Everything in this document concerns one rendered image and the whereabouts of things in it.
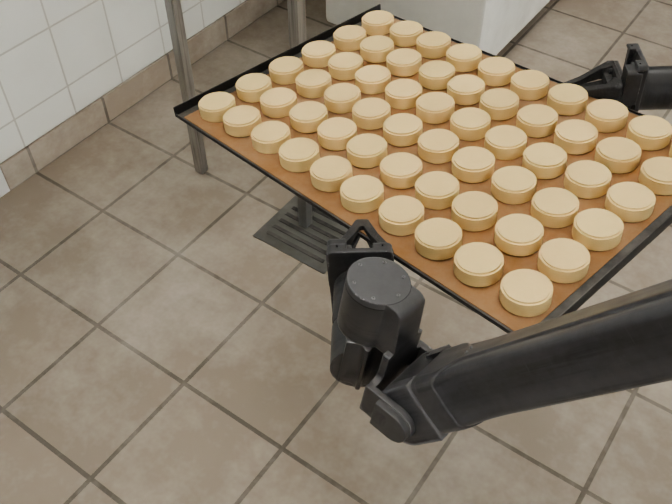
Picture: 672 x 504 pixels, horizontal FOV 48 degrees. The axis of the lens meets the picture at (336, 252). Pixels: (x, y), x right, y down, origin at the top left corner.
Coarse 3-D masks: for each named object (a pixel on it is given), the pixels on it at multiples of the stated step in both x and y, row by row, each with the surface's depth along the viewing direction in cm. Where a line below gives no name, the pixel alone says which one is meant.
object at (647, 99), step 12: (636, 48) 99; (636, 60) 97; (648, 72) 99; (660, 72) 98; (648, 84) 98; (660, 84) 98; (648, 96) 99; (660, 96) 99; (636, 108) 99; (648, 108) 100; (660, 108) 100
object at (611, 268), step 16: (176, 112) 105; (192, 112) 105; (224, 144) 99; (272, 176) 92; (320, 208) 87; (656, 224) 81; (368, 240) 83; (640, 240) 80; (624, 256) 76; (416, 272) 79; (608, 272) 75; (592, 288) 74; (464, 304) 75; (560, 304) 74; (576, 304) 73; (496, 320) 73; (544, 320) 73
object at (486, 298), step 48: (336, 48) 115; (384, 96) 104; (240, 144) 98; (480, 144) 94; (528, 144) 93; (336, 192) 89; (384, 192) 89; (480, 240) 82; (624, 240) 80; (480, 288) 76; (576, 288) 75
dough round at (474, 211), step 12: (468, 192) 84; (480, 192) 84; (456, 204) 83; (468, 204) 83; (480, 204) 83; (492, 204) 83; (456, 216) 82; (468, 216) 82; (480, 216) 81; (492, 216) 82; (468, 228) 82; (480, 228) 82
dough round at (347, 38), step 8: (336, 32) 114; (344, 32) 114; (352, 32) 114; (360, 32) 114; (336, 40) 114; (344, 40) 113; (352, 40) 113; (360, 40) 113; (344, 48) 114; (352, 48) 113
